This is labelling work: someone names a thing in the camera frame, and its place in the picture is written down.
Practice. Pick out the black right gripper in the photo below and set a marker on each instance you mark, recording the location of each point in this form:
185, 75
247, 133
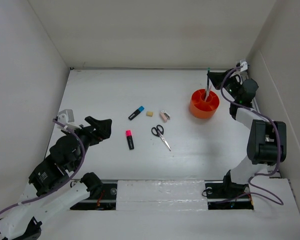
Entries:
216, 78

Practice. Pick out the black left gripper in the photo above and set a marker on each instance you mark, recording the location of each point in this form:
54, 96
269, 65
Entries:
104, 126

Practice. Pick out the green ended ink pen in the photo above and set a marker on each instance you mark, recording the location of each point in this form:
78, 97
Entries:
208, 80

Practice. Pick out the black gel pen clear cap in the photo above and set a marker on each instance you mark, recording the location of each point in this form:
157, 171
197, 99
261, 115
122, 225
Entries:
206, 89

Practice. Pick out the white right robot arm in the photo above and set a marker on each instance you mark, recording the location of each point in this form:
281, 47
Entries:
267, 141

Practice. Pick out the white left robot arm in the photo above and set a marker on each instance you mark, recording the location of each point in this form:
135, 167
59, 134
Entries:
23, 220

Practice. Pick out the pink capped black highlighter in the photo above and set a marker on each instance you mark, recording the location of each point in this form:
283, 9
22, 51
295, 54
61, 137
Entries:
129, 138

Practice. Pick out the orange round desk organizer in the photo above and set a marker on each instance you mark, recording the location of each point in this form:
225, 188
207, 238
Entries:
203, 108

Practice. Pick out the blue capped black highlighter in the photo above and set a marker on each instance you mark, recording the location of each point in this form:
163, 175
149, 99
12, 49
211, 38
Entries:
136, 113

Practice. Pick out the yellow eraser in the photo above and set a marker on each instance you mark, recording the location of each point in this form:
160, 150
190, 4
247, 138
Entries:
149, 113

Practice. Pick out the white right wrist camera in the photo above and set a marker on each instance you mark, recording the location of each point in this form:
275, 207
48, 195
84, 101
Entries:
242, 65

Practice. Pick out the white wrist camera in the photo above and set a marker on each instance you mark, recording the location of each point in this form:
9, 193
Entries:
66, 117
242, 65

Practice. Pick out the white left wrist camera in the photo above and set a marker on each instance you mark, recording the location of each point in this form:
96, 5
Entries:
66, 117

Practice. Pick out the black handled scissors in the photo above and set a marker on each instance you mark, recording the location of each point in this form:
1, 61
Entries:
158, 131

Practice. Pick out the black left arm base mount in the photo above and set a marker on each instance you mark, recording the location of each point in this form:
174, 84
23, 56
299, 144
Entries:
102, 197

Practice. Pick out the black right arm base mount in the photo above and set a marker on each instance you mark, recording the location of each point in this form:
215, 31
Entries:
225, 195

